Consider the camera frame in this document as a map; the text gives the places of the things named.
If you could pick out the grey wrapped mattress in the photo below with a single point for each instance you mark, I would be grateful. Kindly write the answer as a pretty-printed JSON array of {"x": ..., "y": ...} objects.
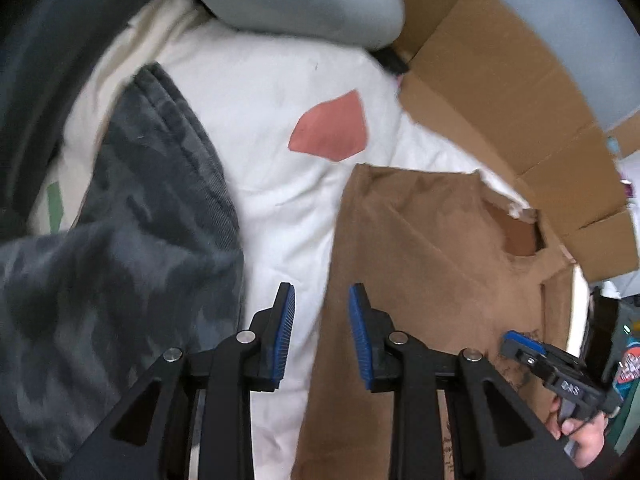
[{"x": 597, "y": 44}]

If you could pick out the teal patterned bag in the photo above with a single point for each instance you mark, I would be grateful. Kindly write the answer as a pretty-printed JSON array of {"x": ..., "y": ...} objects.
[{"x": 628, "y": 369}]

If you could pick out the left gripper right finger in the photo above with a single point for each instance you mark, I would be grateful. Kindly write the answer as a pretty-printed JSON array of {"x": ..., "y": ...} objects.
[{"x": 493, "y": 432}]

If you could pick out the grey camouflage jacket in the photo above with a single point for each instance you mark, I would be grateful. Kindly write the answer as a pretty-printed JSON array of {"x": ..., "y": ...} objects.
[{"x": 154, "y": 262}]

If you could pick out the brown graphic t-shirt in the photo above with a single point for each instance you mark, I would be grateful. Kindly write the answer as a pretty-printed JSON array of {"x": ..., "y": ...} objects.
[{"x": 443, "y": 257}]

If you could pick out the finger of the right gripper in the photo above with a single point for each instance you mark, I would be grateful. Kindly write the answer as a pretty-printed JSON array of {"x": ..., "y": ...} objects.
[
  {"x": 533, "y": 356},
  {"x": 521, "y": 341}
]

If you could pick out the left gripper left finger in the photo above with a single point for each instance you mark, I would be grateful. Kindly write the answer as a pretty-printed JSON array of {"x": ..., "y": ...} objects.
[{"x": 149, "y": 432}]

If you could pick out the person right hand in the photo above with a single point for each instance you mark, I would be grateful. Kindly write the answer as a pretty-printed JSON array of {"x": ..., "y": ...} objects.
[{"x": 588, "y": 437}]

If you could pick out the dark green pillow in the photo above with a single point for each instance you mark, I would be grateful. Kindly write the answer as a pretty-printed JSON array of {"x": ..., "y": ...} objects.
[{"x": 48, "y": 50}]

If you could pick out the cream bear print bedsheet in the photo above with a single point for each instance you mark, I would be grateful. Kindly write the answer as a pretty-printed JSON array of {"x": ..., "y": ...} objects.
[{"x": 249, "y": 90}]

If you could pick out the brown cardboard sheet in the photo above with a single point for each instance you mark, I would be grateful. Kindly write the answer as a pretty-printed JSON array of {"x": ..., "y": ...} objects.
[{"x": 483, "y": 77}]

